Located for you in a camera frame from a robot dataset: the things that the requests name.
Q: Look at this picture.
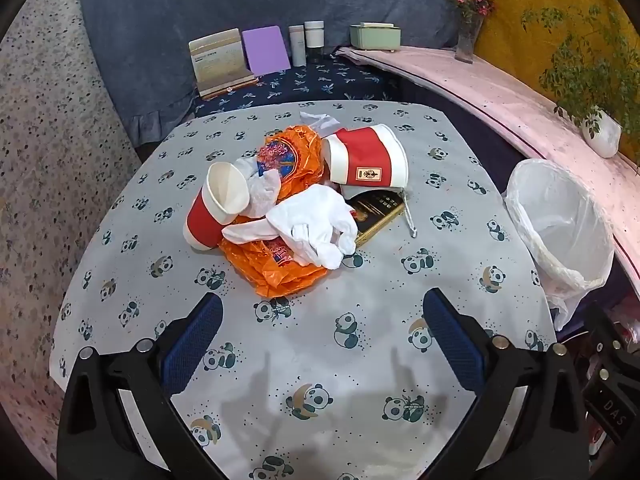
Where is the glass vase with red flowers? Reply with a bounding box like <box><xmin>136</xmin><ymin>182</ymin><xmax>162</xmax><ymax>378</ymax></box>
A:
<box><xmin>442</xmin><ymin>0</ymin><xmax>496</xmax><ymax>64</ymax></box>

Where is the pink cloth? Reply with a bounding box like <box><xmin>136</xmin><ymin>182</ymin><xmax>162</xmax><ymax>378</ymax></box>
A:
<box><xmin>335</xmin><ymin>45</ymin><xmax>640</xmax><ymax>281</ymax></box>

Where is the navy leaf print cloth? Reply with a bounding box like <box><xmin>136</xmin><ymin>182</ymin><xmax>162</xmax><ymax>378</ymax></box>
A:
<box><xmin>192</xmin><ymin>55</ymin><xmax>401</xmax><ymax>118</ymax></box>

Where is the clear plastic wrapper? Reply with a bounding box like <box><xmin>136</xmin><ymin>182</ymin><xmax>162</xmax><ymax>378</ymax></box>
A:
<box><xmin>299</xmin><ymin>110</ymin><xmax>342</xmax><ymax>134</ymax></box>

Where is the green plant in white pot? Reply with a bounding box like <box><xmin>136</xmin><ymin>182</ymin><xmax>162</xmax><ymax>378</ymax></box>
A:
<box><xmin>522</xmin><ymin>5</ymin><xmax>640</xmax><ymax>158</ymax></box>

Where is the small red white paper cup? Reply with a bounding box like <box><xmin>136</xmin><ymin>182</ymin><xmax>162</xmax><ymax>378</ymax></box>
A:
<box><xmin>184</xmin><ymin>161</ymin><xmax>251</xmax><ymax>251</ymax></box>

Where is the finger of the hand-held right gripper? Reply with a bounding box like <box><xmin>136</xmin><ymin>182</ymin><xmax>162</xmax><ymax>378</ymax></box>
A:
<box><xmin>582</xmin><ymin>377</ymin><xmax>633</xmax><ymax>443</ymax></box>
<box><xmin>584</xmin><ymin>302</ymin><xmax>640</xmax><ymax>381</ymax></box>

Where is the blue grey backdrop cloth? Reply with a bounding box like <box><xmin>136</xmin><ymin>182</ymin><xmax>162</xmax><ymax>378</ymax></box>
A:
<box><xmin>77</xmin><ymin>0</ymin><xmax>491</xmax><ymax>146</ymax></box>

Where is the slim white bottle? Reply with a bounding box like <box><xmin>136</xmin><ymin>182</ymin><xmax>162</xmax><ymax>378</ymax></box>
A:
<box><xmin>288</xmin><ymin>25</ymin><xmax>307</xmax><ymax>67</ymax></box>

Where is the black gold box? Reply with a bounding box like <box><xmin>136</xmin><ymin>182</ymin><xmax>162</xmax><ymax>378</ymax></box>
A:
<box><xmin>345</xmin><ymin>190</ymin><xmax>406</xmax><ymax>247</ymax></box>

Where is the gold white card stand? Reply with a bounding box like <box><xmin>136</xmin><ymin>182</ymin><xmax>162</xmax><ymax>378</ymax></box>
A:
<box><xmin>189</xmin><ymin>28</ymin><xmax>258</xmax><ymax>101</ymax></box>

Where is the purple card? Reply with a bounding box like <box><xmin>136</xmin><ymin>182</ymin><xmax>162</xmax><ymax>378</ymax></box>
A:
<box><xmin>242</xmin><ymin>25</ymin><xmax>292</xmax><ymax>76</ymax></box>

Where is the white tissue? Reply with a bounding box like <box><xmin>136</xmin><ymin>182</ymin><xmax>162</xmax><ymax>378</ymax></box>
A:
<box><xmin>236</xmin><ymin>156</ymin><xmax>284</xmax><ymax>219</ymax></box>
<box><xmin>222</xmin><ymin>184</ymin><xmax>359</xmax><ymax>268</ymax></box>

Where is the trash bin with white liner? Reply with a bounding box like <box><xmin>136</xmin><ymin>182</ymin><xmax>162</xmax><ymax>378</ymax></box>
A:
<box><xmin>504</xmin><ymin>158</ymin><xmax>615</xmax><ymax>331</ymax></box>

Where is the pale green box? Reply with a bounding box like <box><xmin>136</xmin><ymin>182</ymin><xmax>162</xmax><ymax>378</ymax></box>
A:
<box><xmin>349</xmin><ymin>22</ymin><xmax>402</xmax><ymax>54</ymax></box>

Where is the large red white paper cup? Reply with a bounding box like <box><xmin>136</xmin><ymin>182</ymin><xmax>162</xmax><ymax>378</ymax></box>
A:
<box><xmin>321</xmin><ymin>123</ymin><xmax>410</xmax><ymax>200</ymax></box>

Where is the orange plastic bag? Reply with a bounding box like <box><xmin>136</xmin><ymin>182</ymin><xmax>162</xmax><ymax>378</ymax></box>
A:
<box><xmin>220</xmin><ymin>236</ymin><xmax>331</xmax><ymax>299</ymax></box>
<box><xmin>257</xmin><ymin>124</ymin><xmax>326</xmax><ymax>202</ymax></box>

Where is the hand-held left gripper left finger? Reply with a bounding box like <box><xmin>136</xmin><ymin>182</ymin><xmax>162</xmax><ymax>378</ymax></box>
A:
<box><xmin>57</xmin><ymin>292</ymin><xmax>224</xmax><ymax>480</ymax></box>

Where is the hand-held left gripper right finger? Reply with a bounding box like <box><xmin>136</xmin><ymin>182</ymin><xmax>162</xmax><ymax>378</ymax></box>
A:
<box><xmin>422</xmin><ymin>287</ymin><xmax>588</xmax><ymax>480</ymax></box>

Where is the grey panda print tablecloth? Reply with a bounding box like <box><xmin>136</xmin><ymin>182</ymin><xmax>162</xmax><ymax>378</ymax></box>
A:
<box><xmin>50</xmin><ymin>100</ymin><xmax>558</xmax><ymax>480</ymax></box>

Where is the white jar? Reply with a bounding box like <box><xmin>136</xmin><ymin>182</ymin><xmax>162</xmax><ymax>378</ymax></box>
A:
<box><xmin>304</xmin><ymin>20</ymin><xmax>325</xmax><ymax>64</ymax></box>

